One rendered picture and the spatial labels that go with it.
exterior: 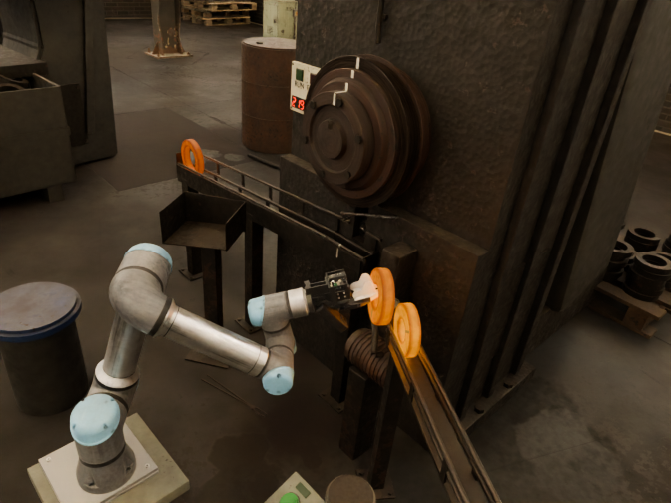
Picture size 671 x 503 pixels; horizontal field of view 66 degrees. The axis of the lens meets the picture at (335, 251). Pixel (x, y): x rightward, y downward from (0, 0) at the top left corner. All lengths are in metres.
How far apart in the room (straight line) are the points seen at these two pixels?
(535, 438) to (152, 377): 1.59
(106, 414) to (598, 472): 1.75
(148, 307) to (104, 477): 0.55
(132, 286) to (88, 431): 0.42
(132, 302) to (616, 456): 1.91
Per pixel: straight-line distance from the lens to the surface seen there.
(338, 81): 1.63
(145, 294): 1.23
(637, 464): 2.46
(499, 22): 1.52
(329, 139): 1.62
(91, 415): 1.51
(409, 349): 1.44
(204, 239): 2.08
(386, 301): 1.33
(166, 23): 8.60
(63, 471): 1.72
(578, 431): 2.46
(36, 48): 4.22
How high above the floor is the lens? 1.62
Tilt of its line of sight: 30 degrees down
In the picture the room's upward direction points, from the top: 6 degrees clockwise
